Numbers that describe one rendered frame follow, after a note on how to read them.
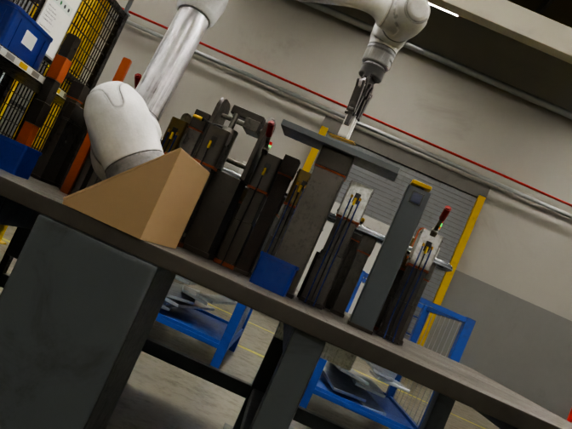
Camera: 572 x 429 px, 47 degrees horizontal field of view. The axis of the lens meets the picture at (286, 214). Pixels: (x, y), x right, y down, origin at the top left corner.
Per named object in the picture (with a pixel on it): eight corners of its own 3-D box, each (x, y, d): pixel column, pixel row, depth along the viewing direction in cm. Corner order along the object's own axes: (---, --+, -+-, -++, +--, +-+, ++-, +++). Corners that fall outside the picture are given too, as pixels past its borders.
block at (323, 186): (293, 298, 198) (353, 162, 201) (291, 299, 190) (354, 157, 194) (263, 284, 199) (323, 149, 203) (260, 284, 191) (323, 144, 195)
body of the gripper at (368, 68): (383, 64, 196) (370, 92, 195) (387, 76, 204) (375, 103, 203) (360, 57, 198) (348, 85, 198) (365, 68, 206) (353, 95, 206)
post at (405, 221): (370, 333, 195) (429, 197, 198) (371, 334, 188) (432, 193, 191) (346, 323, 196) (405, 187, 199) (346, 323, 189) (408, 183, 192)
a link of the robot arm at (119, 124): (103, 162, 156) (72, 79, 160) (103, 185, 173) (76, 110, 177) (168, 143, 162) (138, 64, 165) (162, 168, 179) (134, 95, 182)
